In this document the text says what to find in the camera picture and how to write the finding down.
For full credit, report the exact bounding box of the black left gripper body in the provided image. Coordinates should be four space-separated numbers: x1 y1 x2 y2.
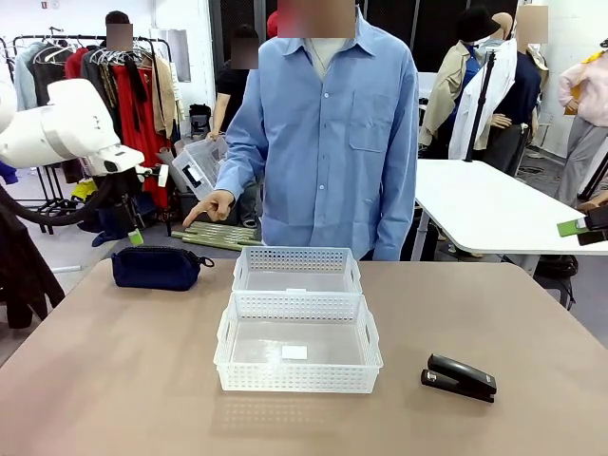
106 166 144 200

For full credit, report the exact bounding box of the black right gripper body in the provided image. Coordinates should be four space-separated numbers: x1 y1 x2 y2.
586 206 608 233

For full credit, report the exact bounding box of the navy zipper pouch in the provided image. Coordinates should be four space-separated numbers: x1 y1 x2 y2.
111 246 215 290

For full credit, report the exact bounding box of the black stapler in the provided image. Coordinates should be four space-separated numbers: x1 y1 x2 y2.
420 352 498 404

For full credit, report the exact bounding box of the person's left forearm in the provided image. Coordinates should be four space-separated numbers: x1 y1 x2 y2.
374 180 419 262

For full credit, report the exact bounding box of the person's right forearm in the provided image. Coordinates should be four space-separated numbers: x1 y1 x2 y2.
216 137 270 203

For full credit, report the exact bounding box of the person's right hand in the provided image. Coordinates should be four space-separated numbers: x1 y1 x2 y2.
182 189 237 227

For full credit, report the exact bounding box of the blue denim garment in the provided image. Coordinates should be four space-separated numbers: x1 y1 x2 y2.
92 203 139 247

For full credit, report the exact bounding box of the black clothes rack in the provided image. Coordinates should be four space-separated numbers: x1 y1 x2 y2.
0 28 175 238

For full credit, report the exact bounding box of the black slanted stand leg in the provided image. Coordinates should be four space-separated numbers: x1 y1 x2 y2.
577 151 608 200

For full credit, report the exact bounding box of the yellow item on floor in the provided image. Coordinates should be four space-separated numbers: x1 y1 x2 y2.
70 180 99 203

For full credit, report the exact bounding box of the red dress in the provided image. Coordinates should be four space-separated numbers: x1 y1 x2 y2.
111 64 170 210

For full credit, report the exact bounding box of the black bag under table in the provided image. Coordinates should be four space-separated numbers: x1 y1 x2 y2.
534 255 580 292

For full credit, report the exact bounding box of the grey paper roll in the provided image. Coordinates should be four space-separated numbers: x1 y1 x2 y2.
159 146 180 189

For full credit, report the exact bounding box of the grey storage bin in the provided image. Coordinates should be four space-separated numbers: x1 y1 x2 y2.
176 187 203 222

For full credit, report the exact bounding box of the white background table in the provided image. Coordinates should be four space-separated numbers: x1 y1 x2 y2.
410 159 608 262

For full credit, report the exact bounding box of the clear plastic storage box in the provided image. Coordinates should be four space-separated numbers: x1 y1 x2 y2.
170 136 229 200

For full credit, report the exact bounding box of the green bamboo roll bundle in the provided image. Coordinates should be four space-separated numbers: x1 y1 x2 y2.
170 220 262 252

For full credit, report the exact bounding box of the beige hanging garment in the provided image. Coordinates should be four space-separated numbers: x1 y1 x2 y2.
151 56 184 139

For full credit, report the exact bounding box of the black bag on stand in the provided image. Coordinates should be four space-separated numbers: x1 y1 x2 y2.
189 103 213 143

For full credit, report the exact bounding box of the grey hanging jacket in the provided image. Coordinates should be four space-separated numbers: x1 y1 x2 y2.
80 47 120 139

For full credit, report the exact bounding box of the person in pink top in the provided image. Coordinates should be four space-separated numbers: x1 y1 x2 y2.
556 45 608 208

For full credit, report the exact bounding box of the black jacket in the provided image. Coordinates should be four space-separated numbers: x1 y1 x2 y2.
0 199 67 330

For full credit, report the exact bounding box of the red hanging jacket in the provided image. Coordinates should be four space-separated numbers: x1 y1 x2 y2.
64 47 91 80

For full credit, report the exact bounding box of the dark charcoal hanging coat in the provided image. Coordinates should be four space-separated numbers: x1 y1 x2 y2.
30 47 72 108

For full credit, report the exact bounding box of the person in black clothes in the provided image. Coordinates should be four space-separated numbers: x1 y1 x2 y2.
211 23 262 229

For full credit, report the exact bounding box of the pale blue hanging jacket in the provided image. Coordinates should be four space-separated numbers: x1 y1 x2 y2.
13 42 48 113

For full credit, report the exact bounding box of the figure in navy top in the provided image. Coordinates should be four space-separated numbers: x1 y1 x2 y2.
484 4 550 177

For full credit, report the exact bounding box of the person behind clothes rack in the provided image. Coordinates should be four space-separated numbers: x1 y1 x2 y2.
104 9 134 52

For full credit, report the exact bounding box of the black tripod pole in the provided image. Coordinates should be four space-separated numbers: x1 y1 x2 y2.
465 47 498 163

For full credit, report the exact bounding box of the mannequin in white coat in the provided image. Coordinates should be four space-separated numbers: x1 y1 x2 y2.
448 12 523 161

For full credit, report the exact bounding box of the white perforated plastic basket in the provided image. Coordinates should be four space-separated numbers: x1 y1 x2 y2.
231 245 365 295
213 290 385 394

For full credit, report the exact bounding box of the mannequin in beige trench coat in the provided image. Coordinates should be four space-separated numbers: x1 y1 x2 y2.
420 40 481 161

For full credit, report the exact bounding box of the person in blue shirt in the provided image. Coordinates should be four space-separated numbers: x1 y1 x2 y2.
216 0 420 262

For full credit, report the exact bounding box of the black bucket hat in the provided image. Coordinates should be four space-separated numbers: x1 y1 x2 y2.
456 5 501 44

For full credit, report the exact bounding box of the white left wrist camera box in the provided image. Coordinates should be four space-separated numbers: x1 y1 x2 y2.
92 144 146 176

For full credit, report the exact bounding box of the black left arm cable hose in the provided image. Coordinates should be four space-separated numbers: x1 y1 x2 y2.
0 178 120 228

